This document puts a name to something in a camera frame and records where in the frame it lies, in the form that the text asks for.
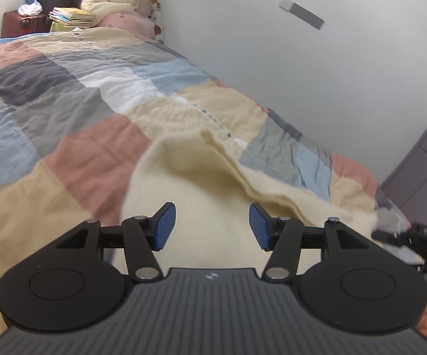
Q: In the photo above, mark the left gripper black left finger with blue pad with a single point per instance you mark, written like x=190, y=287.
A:
x=83, y=276

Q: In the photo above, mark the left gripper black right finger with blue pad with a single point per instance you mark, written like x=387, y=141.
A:
x=341, y=277

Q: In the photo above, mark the cream fleece garment striped trim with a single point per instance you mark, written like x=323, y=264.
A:
x=212, y=193

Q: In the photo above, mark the stack of folded clothes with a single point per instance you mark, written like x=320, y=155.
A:
x=71, y=17

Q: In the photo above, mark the patchwork plaid bed cover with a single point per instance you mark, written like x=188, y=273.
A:
x=79, y=109

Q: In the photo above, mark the dark red suitcase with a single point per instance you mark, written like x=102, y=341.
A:
x=15, y=25

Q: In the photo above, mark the pink pillow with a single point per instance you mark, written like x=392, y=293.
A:
x=131, y=21

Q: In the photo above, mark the white crumpled cloth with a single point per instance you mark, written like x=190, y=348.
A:
x=30, y=9

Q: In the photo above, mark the cream rolled duvet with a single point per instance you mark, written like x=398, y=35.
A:
x=100, y=9

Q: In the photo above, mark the floral print pillow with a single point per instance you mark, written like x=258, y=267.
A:
x=151, y=9

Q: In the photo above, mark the grey wall switch panel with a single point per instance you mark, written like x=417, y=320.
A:
x=302, y=13

